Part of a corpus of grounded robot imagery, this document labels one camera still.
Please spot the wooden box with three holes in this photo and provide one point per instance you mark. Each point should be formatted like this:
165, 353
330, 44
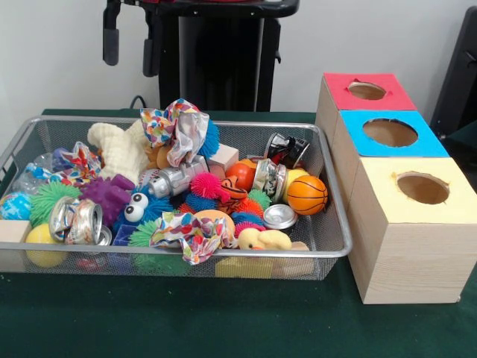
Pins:
417, 261

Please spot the cream waffle cloth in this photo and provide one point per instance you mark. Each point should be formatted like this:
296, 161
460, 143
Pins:
119, 149

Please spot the silver toy robot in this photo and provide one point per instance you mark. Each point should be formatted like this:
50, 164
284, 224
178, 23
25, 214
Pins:
167, 182

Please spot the yellow ball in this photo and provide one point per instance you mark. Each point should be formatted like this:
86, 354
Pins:
37, 235

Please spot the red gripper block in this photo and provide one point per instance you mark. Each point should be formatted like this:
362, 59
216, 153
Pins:
143, 1

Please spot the green spiky rubber ball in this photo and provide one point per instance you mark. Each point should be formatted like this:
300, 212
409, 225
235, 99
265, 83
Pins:
48, 201

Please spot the black upright panel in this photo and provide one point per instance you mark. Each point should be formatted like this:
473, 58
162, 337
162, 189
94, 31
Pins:
460, 74

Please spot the crushed silver drink can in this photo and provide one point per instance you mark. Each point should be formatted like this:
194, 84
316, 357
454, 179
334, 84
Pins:
76, 222

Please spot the blue spiky rubber ball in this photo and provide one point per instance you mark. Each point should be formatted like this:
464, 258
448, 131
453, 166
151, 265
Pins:
210, 138

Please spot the dark green side tablecloth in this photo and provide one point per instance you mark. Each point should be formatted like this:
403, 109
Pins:
466, 149

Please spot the purple knobby rubber ball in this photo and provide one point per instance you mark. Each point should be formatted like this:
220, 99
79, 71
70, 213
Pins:
108, 195

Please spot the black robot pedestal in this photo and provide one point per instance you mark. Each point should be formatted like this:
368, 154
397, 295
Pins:
223, 56

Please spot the blue globe ball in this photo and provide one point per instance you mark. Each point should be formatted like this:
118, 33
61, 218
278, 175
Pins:
15, 206

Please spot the orange toy basketball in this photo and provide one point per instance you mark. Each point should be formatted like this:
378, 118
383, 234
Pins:
307, 195

